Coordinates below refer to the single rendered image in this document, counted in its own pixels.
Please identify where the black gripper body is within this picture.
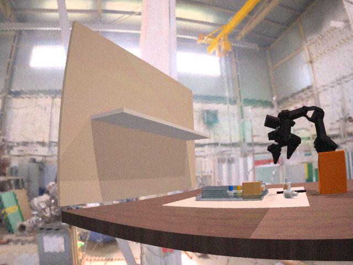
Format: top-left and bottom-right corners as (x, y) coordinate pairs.
(267, 128), (301, 152)

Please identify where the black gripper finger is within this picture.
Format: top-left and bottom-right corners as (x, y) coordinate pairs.
(269, 149), (281, 164)
(286, 140), (299, 159)

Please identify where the white bottle with blue label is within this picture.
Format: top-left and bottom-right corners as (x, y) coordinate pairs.
(283, 189), (298, 199)

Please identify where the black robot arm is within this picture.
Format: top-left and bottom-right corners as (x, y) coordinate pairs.
(264, 105), (338, 153)

